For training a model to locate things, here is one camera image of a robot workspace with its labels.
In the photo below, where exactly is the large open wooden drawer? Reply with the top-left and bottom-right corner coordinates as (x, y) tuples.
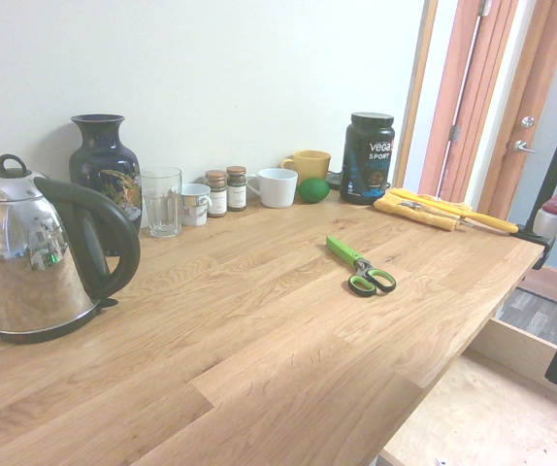
(378, 314), (557, 466)

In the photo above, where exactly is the yellow banana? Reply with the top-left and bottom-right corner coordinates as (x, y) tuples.
(456, 208), (520, 235)

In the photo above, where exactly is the yellow cloth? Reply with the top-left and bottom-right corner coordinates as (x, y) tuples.
(373, 187), (475, 234)

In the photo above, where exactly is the grey blue door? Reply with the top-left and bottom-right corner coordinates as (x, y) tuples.
(505, 18), (557, 273)

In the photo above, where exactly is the black Vega protein tub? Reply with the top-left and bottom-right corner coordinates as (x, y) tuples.
(339, 112), (397, 206)

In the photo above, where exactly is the green lime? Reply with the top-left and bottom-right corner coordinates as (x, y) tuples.
(297, 177), (331, 204)

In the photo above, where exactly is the yellow mug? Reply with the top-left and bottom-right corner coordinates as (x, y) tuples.
(279, 150), (333, 185)

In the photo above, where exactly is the plain white mug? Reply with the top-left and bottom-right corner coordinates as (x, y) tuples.
(246, 168), (300, 210)

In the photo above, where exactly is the spice jar with brown lid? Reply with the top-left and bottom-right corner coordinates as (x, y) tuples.
(225, 165), (248, 213)
(204, 169), (228, 218)

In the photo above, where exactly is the small patterned white mug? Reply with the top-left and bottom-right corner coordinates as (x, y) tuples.
(180, 183), (213, 227)

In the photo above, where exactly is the clear drinking glass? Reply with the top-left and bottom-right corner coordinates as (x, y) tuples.
(140, 166), (183, 239)

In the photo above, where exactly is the dark blue floral vase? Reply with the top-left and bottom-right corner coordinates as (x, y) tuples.
(68, 114), (143, 235)

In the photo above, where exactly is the stainless steel electric kettle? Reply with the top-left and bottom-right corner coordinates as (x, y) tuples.
(0, 153), (142, 345)

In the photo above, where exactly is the wooden door frame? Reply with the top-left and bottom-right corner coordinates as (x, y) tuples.
(393, 0), (557, 220)

